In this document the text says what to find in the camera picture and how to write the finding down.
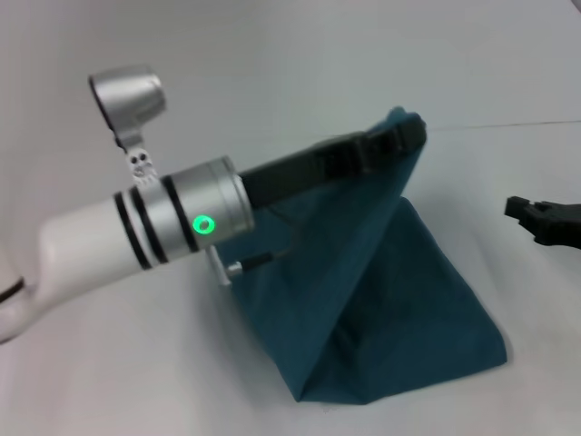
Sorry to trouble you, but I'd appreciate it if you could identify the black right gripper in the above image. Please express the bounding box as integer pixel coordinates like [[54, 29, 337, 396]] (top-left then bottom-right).
[[503, 194, 581, 251]]

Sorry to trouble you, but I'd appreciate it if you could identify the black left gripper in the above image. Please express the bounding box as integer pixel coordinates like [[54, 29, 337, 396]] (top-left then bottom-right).
[[238, 114, 428, 213]]

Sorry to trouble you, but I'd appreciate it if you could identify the teal blue shirt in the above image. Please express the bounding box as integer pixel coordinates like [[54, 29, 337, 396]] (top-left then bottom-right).
[[229, 105, 508, 405]]

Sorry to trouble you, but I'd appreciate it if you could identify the left gripper cable with plugs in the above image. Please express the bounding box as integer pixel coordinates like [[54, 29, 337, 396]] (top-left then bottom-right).
[[206, 231, 300, 288]]

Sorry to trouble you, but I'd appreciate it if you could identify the silver left camera bracket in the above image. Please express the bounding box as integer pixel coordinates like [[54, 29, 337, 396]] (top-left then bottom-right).
[[118, 130, 161, 188]]

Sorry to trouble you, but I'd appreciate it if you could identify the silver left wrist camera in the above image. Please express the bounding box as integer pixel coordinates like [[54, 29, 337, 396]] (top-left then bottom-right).
[[87, 62, 170, 143]]

